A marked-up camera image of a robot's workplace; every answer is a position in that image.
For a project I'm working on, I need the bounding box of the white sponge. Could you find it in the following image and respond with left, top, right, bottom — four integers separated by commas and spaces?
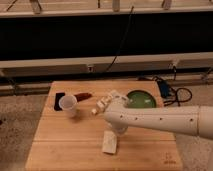
102, 131, 117, 154

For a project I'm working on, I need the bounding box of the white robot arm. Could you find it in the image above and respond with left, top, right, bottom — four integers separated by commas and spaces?
104, 95, 213, 140

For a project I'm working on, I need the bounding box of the white plastic bottle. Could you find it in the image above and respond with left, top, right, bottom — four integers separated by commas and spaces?
91, 90, 120, 115

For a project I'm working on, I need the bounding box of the green bowl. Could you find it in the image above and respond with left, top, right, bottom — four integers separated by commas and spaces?
127, 90, 157, 108

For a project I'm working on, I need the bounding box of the white plastic cup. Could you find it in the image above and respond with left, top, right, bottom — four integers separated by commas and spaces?
59, 95, 77, 118

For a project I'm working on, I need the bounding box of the black spatula with red handle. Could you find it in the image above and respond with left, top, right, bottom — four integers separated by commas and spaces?
54, 92, 92, 111

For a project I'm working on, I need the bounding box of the black power adapter with cable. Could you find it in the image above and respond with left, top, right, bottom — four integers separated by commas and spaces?
152, 76, 193, 106

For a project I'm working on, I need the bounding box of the black hanging cable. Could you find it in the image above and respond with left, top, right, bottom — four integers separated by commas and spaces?
100, 4, 135, 74

